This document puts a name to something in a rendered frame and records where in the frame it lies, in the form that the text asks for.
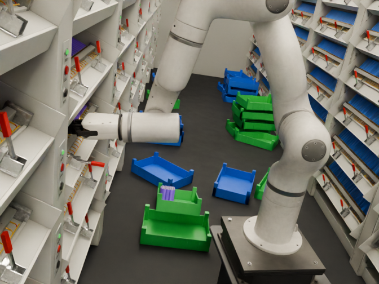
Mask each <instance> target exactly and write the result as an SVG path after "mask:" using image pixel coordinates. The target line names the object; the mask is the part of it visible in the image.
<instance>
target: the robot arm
mask: <svg viewBox="0 0 379 284"><path fill-rule="evenodd" d="M293 5H294V0H181V1H180V4H179V7H178V9H177V13H176V15H175V18H174V21H173V24H172V27H171V29H170V33H169V36H168V39H167V41H166V45H165V48H164V51H163V53H162V56H161V60H160V63H159V66H158V69H157V73H156V75H155V78H154V81H153V84H152V87H151V91H150V93H149V97H148V100H147V104H146V107H145V110H144V113H136V112H124V113H123V115H122V114H120V115H117V114H107V113H88V114H87V115H86V117H85V118H84V119H75V120H73V121H72V122H71V124H70V125H69V126H68V134H73V135H77V136H82V137H83V138H84V139H86V140H108V139H119V141H122V140H123V142H124V143H177V142H178V141H179V137H180V118H179V114H178V113H172V112H171V111H172V110H173V107H174V104H175V102H176V100H177V98H178V96H179V94H180V92H181V91H182V90H183V89H184V88H185V87H186V85H187V83H188V81H189V79H190V76H191V74H192V71H193V69H194V67H195V64H196V61H197V58H198V56H199V54H200V51H201V48H202V46H203V43H204V40H205V38H206V35H207V33H208V30H209V27H210V24H211V22H212V21H213V20H214V19H233V20H241V21H249V23H250V26H251V28H252V31H253V34H254V36H255V40H256V42H257V45H258V48H259V51H260V53H261V57H262V60H263V64H264V67H265V71H266V74H267V78H268V82H269V85H270V91H271V98H272V110H273V116H274V124H275V128H276V132H277V134H278V136H279V138H280V140H281V142H282V143H283V145H284V151H283V155H282V157H281V159H280V160H279V161H277V162H275V163H274V164H273V165H272V166H271V167H270V170H269V173H268V177H267V181H266V185H265V189H264V192H263V196H262V200H261V204H260V207H259V211H258V215H257V216H253V217H250V218H249V219H247V220H246V221H245V223H244V226H243V233H244V236H245V238H246V239H247V240H248V241H249V242H250V243H251V244H252V245H253V246H255V247H256V248H258V249H260V250H262V251H265V252H267V253H271V254H275V255H290V254H293V253H295V252H297V251H298V250H299V249H300V248H301V245H302V237H301V235H300V233H299V231H298V224H296V222H297V219H298V215H299V212H300V209H301V206H302V202H303V199H304V196H305V193H306V189H307V186H308V183H309V180H310V178H311V177H312V175H313V174H314V173H316V172H317V171H318V170H319V169H321V168H322V167H323V166H324V165H325V163H326V162H327V160H328V158H329V155H330V151H331V145H332V143H331V138H330V134H329V132H328V130H327V129H326V128H325V127H324V125H323V124H322V123H321V122H320V121H319V120H318V118H317V117H316V116H315V114H314V112H313V110H312V108H311V105H310V102H309V97H308V93H307V78H306V71H305V65H304V62H303V57H302V52H301V48H300V45H299V42H298V39H297V36H296V33H295V31H294V29H293V26H292V23H291V21H290V18H289V16H288V13H289V12H290V11H291V9H292V7H293Z"/></svg>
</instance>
